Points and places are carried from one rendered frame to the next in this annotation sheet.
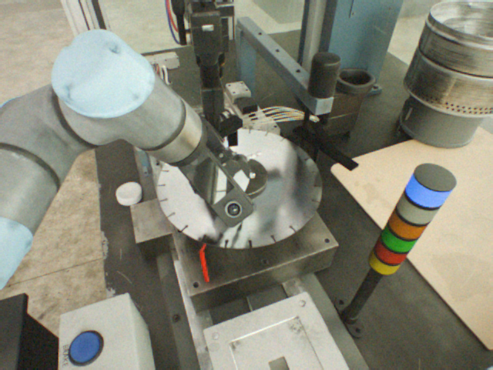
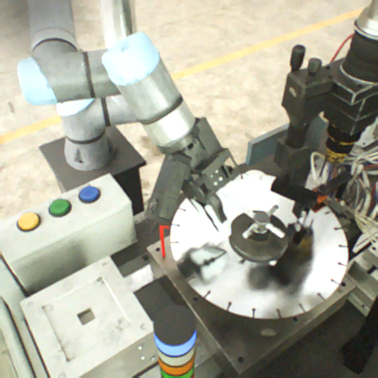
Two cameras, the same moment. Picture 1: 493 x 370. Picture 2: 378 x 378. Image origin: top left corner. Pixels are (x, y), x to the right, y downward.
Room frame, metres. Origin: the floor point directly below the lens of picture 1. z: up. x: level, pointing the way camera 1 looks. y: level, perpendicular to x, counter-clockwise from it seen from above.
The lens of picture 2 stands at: (0.23, -0.38, 1.55)
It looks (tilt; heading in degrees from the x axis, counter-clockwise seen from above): 48 degrees down; 76
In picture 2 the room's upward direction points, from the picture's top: straight up
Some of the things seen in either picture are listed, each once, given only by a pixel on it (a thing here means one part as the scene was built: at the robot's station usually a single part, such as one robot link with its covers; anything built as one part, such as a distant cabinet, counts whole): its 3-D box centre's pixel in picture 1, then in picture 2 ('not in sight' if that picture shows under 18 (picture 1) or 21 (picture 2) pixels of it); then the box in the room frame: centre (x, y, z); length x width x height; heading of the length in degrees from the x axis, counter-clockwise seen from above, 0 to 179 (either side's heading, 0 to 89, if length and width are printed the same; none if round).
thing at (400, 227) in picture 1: (409, 219); (176, 352); (0.25, -0.21, 1.08); 0.05 x 0.04 x 0.03; 110
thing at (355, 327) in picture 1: (350, 314); not in sight; (0.25, -0.21, 0.76); 0.09 x 0.03 x 0.03; 20
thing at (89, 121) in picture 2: not in sight; (82, 107); (0.16, 0.56, 0.91); 0.13 x 0.12 x 0.14; 0
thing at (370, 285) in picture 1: (363, 294); not in sight; (0.25, -0.21, 0.86); 0.02 x 0.02 x 0.22
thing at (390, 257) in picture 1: (392, 246); not in sight; (0.25, -0.21, 1.02); 0.05 x 0.04 x 0.03; 110
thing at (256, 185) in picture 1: (239, 173); (258, 231); (0.46, 0.01, 0.96); 0.11 x 0.11 x 0.03
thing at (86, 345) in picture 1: (86, 348); (89, 195); (0.15, 0.24, 0.90); 0.04 x 0.04 x 0.02
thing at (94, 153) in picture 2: not in sight; (88, 140); (0.15, 0.56, 0.80); 0.15 x 0.15 x 0.10
